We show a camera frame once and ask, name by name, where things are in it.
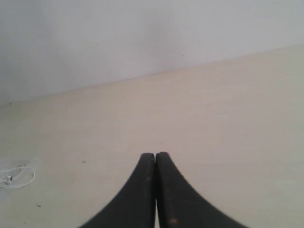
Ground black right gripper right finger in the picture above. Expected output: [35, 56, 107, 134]
[156, 152, 245, 228]

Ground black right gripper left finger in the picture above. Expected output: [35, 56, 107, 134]
[81, 153, 156, 228]

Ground white wired earphones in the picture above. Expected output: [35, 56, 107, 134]
[0, 164, 36, 190]

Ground clear plastic storage case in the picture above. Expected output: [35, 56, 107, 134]
[0, 160, 31, 171]

